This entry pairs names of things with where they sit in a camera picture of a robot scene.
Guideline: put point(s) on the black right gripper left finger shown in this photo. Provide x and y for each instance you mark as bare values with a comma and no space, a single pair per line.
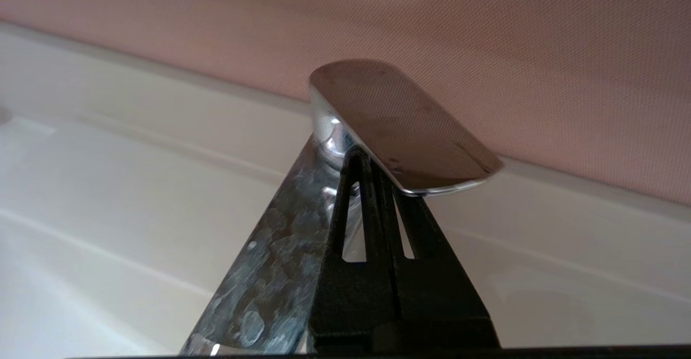
351,294

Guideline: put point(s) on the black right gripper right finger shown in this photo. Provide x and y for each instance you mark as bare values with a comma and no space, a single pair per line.
432,283

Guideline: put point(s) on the chrome faucet body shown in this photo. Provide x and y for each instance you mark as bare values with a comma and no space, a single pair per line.
270,272

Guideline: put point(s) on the beige sink basin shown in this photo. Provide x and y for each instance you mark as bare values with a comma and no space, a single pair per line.
108,186

